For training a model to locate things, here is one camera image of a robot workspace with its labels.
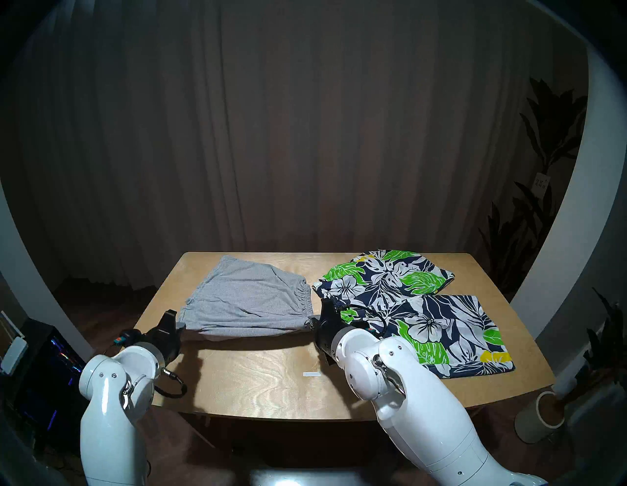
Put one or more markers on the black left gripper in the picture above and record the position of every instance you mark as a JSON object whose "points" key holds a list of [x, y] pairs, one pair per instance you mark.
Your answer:
{"points": [[164, 340]]}

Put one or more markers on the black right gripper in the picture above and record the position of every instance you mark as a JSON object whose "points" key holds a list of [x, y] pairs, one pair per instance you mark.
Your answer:
{"points": [[327, 333]]}

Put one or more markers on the grey shorts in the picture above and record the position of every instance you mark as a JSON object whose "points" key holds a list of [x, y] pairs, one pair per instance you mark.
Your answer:
{"points": [[245, 299]]}

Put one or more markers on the floral print shorts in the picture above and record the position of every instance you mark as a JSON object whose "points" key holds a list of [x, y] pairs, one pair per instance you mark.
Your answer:
{"points": [[441, 328]]}

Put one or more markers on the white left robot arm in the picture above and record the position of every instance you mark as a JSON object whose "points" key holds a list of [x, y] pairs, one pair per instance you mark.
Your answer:
{"points": [[112, 416]]}

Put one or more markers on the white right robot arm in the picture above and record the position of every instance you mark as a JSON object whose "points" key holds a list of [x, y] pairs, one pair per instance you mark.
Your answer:
{"points": [[416, 406]]}

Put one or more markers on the black computer tower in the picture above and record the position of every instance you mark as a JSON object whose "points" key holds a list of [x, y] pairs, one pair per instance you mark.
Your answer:
{"points": [[49, 382]]}

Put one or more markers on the white robot torso base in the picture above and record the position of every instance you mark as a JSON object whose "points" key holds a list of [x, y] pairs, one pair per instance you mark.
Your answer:
{"points": [[318, 477]]}

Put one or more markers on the small white box device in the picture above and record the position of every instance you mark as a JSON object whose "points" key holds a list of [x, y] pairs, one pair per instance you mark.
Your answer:
{"points": [[13, 355]]}

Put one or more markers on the white cylindrical plant pot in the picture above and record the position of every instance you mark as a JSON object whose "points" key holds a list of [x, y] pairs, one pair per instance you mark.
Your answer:
{"points": [[531, 424]]}

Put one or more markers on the white paper plant tag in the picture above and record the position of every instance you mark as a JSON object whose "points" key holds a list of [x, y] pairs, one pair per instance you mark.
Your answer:
{"points": [[541, 185]]}

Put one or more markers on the dark plant in pot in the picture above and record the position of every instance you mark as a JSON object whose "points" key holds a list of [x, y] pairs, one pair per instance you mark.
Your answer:
{"points": [[607, 343]]}

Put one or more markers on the tall dark leafy plant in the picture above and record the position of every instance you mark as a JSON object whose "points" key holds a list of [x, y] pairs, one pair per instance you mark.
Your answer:
{"points": [[553, 127]]}

